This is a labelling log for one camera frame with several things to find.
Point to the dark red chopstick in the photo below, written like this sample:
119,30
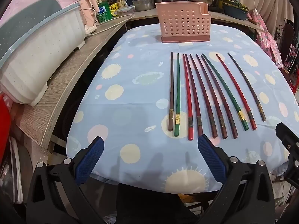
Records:
221,121
199,120
212,122
232,122

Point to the blue basin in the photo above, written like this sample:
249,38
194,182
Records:
234,12

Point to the green plastic container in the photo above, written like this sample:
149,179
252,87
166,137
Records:
104,11

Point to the red plastic object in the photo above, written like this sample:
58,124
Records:
4,121

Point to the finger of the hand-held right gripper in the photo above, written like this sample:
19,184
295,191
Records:
286,133
293,165

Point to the yellow bottle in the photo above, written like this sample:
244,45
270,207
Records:
120,1

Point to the wooden counter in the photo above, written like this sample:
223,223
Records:
70,74

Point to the pink kitchen appliance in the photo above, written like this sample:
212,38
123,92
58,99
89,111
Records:
90,11

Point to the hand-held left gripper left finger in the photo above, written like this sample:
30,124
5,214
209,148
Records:
90,158

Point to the brown chopstick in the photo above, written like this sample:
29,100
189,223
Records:
260,109
170,93

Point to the green chopstick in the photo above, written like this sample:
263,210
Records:
240,115
177,93

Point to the white dish rack with lid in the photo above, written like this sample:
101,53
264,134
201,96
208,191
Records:
39,58

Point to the small metal pot with lid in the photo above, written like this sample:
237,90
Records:
143,3

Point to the pink floral cloth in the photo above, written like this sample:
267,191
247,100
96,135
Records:
266,37

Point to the clear food container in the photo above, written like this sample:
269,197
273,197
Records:
126,10

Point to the blue printed tablecloth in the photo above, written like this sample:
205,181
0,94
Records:
130,86

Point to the pink perforated plastic basket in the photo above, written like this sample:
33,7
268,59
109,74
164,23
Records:
182,21

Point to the black metal chair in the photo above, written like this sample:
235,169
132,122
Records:
288,37

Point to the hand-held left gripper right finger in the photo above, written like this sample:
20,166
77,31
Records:
211,158

